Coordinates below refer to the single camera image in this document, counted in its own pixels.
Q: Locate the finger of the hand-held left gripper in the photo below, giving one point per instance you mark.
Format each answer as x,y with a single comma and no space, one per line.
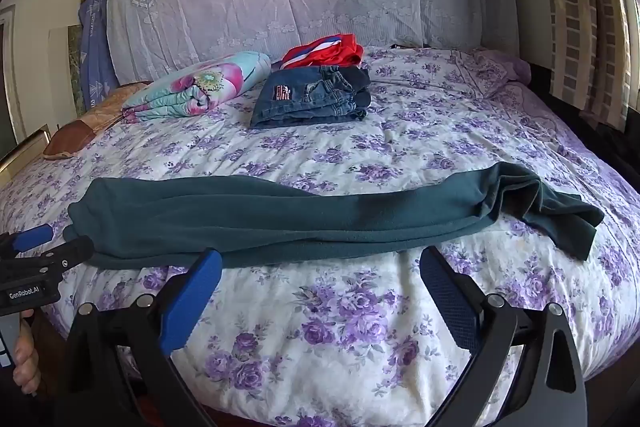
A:
70,253
32,237

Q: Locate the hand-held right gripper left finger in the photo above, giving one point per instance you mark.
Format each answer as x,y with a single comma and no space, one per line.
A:
192,302

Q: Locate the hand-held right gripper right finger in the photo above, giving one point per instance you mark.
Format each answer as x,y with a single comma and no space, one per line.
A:
450,302

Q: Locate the teal pants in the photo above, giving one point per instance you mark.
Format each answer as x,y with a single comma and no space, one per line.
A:
300,222

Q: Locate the person's left hand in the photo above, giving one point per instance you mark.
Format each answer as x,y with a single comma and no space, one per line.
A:
25,367

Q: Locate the purple floral bedspread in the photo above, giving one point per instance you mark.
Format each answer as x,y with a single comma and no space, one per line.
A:
350,332

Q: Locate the brown pillow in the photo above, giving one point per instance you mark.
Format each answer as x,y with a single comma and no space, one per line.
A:
85,129

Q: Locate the green patterned panel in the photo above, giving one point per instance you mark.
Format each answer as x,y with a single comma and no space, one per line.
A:
75,67

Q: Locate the blue patterned cloth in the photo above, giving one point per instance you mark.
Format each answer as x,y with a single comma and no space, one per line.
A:
95,52

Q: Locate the folded floral blanket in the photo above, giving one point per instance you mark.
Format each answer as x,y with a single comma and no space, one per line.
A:
200,82

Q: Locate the folded blue jeans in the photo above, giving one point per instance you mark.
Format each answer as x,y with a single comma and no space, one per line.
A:
310,99

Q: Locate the purple pillow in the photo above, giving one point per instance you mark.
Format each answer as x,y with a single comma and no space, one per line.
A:
492,69

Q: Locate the red striped garment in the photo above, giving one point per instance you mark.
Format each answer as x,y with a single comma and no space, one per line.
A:
330,49

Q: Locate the beige checked curtain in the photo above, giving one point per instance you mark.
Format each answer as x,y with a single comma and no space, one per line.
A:
585,17

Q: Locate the gold picture frame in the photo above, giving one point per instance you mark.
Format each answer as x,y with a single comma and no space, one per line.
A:
22,154

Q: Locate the dark bed frame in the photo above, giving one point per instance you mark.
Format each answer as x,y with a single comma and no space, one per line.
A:
600,142

